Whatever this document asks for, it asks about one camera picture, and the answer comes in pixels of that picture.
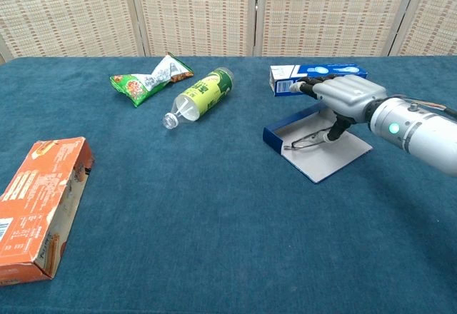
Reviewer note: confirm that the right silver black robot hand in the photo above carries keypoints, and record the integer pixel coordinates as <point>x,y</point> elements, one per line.
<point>350,92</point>

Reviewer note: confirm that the black frame eyeglasses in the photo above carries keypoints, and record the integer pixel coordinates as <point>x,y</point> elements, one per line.
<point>299,143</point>

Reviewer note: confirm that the blue glasses box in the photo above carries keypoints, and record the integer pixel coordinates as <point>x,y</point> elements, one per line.
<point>321,164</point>

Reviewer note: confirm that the blue white toothpaste box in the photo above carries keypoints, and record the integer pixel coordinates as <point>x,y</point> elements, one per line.
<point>282,85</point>

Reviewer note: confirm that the orange cardboard box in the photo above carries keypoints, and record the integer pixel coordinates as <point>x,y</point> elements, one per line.
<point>32,203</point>

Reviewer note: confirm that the woven bamboo screen panel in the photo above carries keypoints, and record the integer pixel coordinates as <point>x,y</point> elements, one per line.
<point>332,10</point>
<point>432,14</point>
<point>194,10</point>
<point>64,10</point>

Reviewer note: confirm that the clear bottle green label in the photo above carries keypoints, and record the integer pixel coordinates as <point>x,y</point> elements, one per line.
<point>207,92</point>

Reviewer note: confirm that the blue table cloth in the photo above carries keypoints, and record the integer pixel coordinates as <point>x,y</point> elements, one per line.
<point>200,203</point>

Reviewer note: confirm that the green snack bag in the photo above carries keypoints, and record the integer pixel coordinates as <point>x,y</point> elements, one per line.
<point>135,87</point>

